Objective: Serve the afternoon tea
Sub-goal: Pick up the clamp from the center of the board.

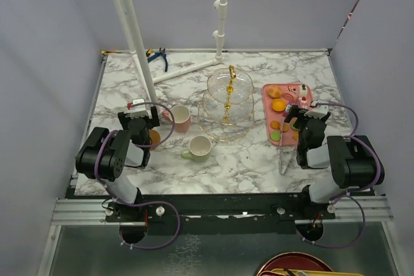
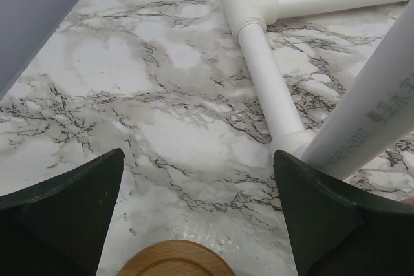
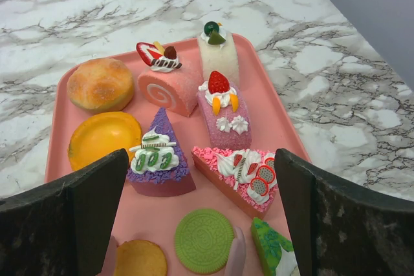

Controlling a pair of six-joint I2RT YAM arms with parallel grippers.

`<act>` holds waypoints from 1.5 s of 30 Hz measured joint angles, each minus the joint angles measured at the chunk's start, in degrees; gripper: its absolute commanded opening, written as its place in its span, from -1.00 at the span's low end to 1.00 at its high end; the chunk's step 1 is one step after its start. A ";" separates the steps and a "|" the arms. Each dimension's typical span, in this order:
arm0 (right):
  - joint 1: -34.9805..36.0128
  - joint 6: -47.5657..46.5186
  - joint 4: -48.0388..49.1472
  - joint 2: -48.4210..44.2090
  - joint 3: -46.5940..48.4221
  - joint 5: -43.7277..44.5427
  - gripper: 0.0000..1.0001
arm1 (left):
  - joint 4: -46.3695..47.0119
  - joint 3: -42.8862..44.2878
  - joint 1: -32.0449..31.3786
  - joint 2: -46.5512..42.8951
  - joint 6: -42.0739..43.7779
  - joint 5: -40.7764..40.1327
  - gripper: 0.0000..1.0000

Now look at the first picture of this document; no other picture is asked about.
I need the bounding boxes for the toy green macaron lower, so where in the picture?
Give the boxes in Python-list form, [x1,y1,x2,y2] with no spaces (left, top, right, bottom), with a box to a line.
[270,131,281,142]

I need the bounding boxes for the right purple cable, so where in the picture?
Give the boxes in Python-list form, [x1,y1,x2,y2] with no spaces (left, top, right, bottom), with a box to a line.
[300,101,386,249]

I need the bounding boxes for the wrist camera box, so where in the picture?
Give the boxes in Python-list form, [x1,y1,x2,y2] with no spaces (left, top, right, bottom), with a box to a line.
[305,101,331,122]
[127,98,149,118]

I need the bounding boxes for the three-tier glass dessert stand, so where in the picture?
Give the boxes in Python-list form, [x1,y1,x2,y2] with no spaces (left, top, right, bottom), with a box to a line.
[197,65,255,142]

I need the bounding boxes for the purple cable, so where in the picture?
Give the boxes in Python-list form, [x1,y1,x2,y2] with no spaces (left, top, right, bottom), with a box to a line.
[300,101,386,249]
[93,101,181,251]

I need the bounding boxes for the toy bread bun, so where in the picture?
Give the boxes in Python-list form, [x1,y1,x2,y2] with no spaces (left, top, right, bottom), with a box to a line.
[267,85,283,99]

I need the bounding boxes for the red round tray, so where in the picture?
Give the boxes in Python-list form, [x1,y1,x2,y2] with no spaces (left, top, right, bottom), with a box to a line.
[256,252,333,275]

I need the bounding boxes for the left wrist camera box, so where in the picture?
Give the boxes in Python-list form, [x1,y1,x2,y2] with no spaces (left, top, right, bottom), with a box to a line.
[127,98,149,118]

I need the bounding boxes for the pink-handled metal tongs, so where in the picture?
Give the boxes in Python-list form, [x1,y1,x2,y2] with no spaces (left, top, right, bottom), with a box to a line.
[279,122,297,175]

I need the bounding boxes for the toy orange egg tart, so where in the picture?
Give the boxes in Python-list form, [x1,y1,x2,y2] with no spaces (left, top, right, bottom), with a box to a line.
[271,98,287,112]

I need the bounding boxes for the aluminium rail base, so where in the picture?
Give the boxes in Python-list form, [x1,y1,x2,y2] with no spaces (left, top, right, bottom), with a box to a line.
[52,193,393,226]

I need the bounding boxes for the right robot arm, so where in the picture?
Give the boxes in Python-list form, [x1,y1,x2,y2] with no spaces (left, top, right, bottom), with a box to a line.
[284,101,385,218]

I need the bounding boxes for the white pvc pipe frame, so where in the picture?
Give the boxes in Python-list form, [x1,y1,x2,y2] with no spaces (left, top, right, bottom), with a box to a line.
[102,0,232,104]

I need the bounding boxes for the toy brown chip cookie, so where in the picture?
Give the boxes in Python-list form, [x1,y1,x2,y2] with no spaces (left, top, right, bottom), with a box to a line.
[269,120,280,130]

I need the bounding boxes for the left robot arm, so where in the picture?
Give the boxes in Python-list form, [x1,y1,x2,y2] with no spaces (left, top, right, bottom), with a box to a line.
[75,105,160,221]

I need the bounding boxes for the toy pink swirl roll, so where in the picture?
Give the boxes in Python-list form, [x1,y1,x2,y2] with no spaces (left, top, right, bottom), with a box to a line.
[282,92,297,103]

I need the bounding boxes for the blue-handled pliers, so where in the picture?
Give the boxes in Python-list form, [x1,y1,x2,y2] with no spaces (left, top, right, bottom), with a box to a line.
[145,47,169,73]

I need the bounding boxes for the cork coaster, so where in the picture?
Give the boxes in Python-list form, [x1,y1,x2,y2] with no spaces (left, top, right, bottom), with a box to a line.
[149,129,161,150]

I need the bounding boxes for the toy green macaron upper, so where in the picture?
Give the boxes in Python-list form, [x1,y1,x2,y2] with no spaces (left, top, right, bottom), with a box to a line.
[290,121,298,131]

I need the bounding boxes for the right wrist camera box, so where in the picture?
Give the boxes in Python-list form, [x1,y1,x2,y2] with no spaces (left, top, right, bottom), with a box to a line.
[305,101,331,122]

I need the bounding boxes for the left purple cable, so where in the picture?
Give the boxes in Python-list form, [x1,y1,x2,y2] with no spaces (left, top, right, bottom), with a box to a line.
[93,101,181,251]

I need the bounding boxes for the toy green macaron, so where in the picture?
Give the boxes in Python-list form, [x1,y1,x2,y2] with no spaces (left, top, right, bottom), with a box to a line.
[290,121,298,131]
[270,131,281,142]

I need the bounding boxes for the toy purple cake slice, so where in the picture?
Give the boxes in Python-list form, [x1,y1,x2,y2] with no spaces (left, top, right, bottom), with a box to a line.
[283,103,292,117]

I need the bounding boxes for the green mug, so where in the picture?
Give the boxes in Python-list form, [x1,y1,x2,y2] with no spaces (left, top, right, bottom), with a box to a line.
[180,136,212,163]

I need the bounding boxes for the yellow-handled tool at wall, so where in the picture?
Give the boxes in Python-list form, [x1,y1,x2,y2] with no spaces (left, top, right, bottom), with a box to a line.
[101,50,129,56]

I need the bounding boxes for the pink serving tray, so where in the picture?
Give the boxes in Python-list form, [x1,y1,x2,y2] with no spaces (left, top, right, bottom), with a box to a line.
[262,83,313,147]

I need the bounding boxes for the pink mug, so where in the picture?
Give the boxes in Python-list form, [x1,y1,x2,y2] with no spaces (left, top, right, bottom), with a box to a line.
[162,105,191,133]

